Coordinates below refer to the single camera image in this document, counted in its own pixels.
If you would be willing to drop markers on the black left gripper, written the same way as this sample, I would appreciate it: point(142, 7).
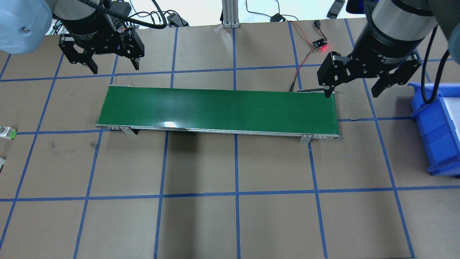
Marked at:
point(87, 33)

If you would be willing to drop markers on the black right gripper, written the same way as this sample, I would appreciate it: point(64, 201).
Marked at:
point(383, 50)

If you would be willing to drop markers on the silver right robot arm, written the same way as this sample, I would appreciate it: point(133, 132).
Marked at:
point(412, 20)

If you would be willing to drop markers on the green conveyor belt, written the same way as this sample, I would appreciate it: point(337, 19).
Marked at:
point(294, 114)

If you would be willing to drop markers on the small sensor board red LED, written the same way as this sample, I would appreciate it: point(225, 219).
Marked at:
point(320, 44)

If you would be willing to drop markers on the black power adapter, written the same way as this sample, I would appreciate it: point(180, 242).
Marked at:
point(174, 20)

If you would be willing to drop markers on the white foam sheet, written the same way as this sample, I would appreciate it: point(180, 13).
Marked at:
point(453, 109)

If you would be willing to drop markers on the blue plastic bin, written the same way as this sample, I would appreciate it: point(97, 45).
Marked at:
point(437, 131)

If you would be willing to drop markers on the green push button switch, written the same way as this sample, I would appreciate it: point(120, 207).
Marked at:
point(7, 133)

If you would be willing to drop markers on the aluminium frame post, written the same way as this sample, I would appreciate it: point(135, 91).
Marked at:
point(230, 15)

